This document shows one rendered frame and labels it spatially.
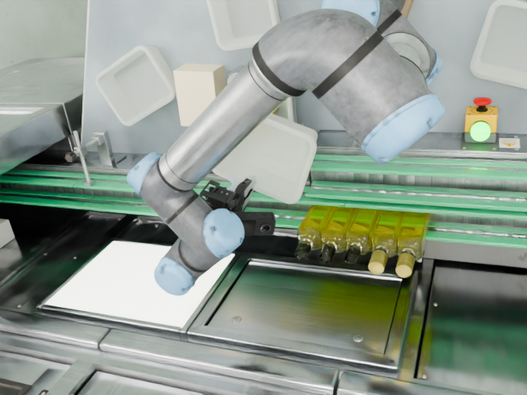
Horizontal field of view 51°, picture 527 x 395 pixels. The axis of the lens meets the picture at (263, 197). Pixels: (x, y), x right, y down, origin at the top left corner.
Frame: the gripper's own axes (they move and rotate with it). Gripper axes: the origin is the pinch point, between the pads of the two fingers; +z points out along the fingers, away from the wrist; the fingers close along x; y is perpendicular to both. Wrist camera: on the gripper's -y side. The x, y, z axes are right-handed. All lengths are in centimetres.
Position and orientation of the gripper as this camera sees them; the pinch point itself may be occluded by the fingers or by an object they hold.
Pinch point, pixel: (254, 182)
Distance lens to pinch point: 125.7
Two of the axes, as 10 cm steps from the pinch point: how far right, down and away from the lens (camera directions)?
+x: -1.5, 7.6, 6.4
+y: -9.2, -3.4, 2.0
